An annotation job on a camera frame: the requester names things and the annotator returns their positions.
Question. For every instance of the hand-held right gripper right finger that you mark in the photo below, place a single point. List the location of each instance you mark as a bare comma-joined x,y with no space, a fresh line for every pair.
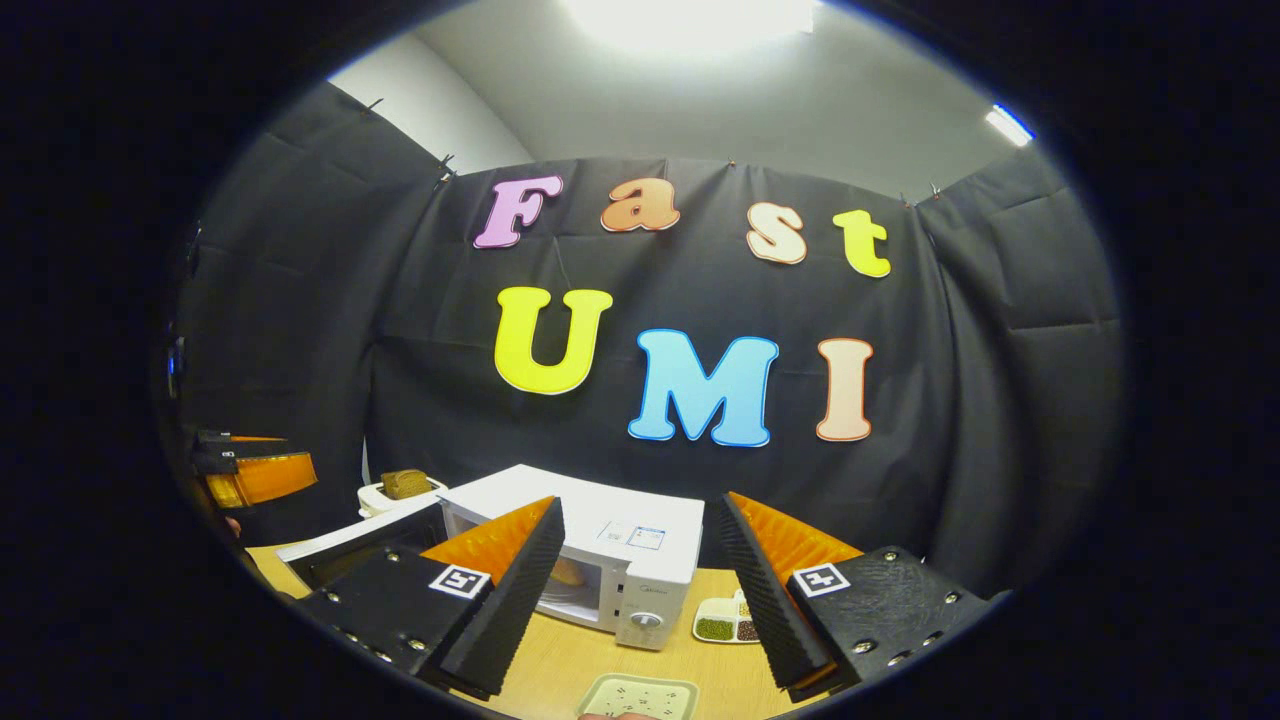
765,600

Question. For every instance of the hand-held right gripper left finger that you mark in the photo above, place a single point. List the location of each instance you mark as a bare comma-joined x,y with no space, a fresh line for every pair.
515,600

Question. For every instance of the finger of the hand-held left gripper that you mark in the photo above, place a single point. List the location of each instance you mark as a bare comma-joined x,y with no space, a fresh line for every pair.
265,478
225,442

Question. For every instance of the pink food piece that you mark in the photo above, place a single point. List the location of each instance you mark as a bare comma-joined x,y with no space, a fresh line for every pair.
572,574

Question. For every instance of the white microwave oven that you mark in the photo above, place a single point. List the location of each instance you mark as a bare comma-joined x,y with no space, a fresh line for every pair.
600,510

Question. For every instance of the white divided bean dish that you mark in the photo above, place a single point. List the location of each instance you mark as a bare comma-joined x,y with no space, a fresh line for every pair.
715,628

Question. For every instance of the white toaster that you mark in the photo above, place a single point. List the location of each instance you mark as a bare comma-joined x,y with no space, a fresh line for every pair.
372,500

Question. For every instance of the brown bread slice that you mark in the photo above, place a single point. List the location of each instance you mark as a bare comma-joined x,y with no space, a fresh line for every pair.
405,484

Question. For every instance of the black backdrop cloth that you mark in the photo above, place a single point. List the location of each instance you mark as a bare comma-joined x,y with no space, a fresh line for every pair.
300,300

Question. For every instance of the pale green rectangular tray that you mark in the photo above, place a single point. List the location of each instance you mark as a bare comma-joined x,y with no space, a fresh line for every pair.
640,695

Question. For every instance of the small ceiling light panel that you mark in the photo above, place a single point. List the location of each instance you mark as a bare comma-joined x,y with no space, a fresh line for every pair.
1008,125

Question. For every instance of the large ceiling light panel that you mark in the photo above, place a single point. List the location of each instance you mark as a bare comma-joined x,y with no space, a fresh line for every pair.
690,20

